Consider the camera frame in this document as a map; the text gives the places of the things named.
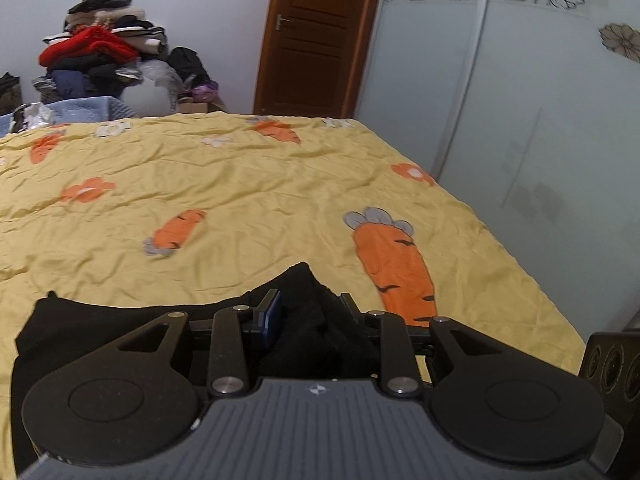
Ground brown wooden door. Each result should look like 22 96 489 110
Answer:
252 0 388 117

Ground yellow carrot print blanket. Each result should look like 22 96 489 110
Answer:
0 111 587 480

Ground pile of clothes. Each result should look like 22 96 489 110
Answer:
32 0 221 111

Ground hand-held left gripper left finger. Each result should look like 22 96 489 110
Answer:
112 287 286 401

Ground white flower print wardrobe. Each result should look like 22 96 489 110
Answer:
352 0 640 333

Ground black pants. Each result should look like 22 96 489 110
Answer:
10 261 385 476

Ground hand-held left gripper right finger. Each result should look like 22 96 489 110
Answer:
339 292 501 397

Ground dark bag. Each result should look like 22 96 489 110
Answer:
0 72 22 116

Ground grey plastic bag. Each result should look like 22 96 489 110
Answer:
122 60 183 117

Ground light blue knit blanket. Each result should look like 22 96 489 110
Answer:
0 95 138 133

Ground dark box with round holes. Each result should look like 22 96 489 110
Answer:
577 330 640 426

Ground cardboard box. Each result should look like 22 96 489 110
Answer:
177 101 226 114

